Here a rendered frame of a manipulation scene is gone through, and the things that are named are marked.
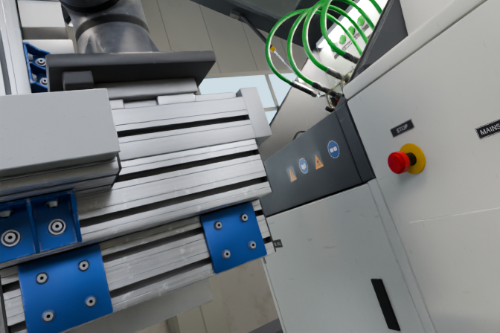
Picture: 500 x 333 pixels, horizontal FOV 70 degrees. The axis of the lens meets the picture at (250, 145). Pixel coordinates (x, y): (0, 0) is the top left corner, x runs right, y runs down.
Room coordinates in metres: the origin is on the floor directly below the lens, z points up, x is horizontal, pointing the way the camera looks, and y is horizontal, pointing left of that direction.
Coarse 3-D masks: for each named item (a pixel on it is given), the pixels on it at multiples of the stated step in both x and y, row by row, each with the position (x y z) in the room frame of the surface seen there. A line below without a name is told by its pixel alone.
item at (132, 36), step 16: (112, 16) 0.47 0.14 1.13; (128, 16) 0.49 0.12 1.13; (80, 32) 0.48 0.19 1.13; (96, 32) 0.47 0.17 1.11; (112, 32) 0.47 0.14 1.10; (128, 32) 0.48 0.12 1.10; (144, 32) 0.51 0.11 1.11; (80, 48) 0.48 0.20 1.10; (96, 48) 0.47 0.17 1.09; (112, 48) 0.46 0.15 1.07; (128, 48) 0.46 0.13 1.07; (144, 48) 0.48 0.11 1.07
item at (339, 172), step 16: (320, 128) 0.78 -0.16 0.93; (336, 128) 0.74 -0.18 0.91; (288, 144) 0.93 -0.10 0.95; (304, 144) 0.86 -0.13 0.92; (320, 144) 0.80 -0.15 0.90; (272, 160) 1.03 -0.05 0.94; (288, 160) 0.95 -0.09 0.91; (336, 160) 0.77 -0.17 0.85; (352, 160) 0.73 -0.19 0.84; (272, 176) 1.06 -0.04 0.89; (288, 176) 0.98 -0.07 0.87; (304, 176) 0.90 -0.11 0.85; (320, 176) 0.84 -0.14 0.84; (336, 176) 0.79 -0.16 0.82; (352, 176) 0.74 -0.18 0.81; (272, 192) 1.09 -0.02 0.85; (288, 192) 1.00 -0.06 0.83; (304, 192) 0.93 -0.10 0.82; (320, 192) 0.86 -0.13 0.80; (336, 192) 0.84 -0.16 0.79; (272, 208) 1.12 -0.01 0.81; (288, 208) 1.03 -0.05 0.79
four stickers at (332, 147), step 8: (328, 144) 0.78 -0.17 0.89; (336, 144) 0.75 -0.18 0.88; (336, 152) 0.76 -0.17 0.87; (304, 160) 0.88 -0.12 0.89; (312, 160) 0.85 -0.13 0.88; (320, 160) 0.82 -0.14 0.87; (288, 168) 0.96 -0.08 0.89; (304, 168) 0.89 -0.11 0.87; (320, 168) 0.83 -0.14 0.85; (296, 176) 0.94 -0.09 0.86
